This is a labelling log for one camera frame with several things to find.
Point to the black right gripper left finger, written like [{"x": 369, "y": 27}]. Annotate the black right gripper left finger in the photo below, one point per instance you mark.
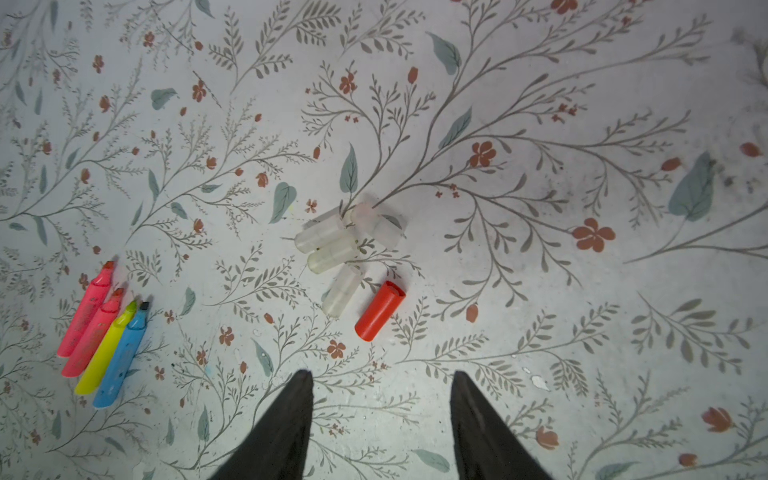
[{"x": 277, "y": 446}]

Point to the red pen cap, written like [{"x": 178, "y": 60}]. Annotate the red pen cap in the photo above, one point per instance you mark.
[{"x": 383, "y": 306}]

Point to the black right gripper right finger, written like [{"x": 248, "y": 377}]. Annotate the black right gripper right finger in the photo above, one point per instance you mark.
[{"x": 484, "y": 447}]

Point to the red-pink highlighter pen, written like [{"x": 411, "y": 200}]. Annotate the red-pink highlighter pen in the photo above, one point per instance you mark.
[{"x": 93, "y": 335}]

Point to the yellow highlighter pen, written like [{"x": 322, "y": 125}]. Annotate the yellow highlighter pen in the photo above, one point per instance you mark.
[{"x": 99, "y": 363}]

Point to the blue highlighter pen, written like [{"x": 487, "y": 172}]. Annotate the blue highlighter pen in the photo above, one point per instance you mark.
[{"x": 119, "y": 366}]

